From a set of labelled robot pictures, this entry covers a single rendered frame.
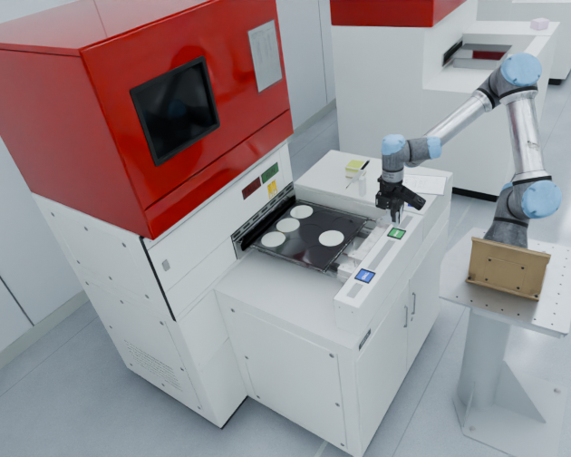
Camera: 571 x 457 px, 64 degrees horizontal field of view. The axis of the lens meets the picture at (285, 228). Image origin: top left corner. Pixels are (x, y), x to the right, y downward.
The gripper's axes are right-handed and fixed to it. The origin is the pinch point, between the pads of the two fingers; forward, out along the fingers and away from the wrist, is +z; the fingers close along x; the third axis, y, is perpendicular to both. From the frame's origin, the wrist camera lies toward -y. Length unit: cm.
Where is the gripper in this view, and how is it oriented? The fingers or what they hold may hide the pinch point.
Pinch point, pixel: (397, 225)
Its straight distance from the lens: 174.7
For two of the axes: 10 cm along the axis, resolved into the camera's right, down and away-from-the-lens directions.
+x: -5.7, 5.5, -6.1
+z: 1.3, 8.0, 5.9
